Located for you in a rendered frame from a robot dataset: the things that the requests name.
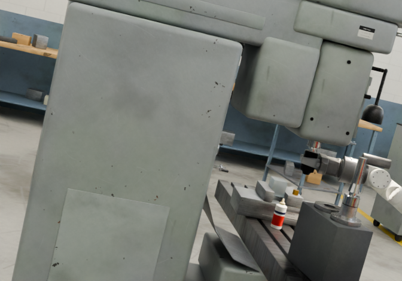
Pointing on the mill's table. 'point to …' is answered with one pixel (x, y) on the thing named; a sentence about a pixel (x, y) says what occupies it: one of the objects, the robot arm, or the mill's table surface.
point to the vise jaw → (290, 199)
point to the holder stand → (328, 243)
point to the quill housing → (335, 94)
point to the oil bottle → (279, 215)
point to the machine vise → (260, 203)
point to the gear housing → (345, 27)
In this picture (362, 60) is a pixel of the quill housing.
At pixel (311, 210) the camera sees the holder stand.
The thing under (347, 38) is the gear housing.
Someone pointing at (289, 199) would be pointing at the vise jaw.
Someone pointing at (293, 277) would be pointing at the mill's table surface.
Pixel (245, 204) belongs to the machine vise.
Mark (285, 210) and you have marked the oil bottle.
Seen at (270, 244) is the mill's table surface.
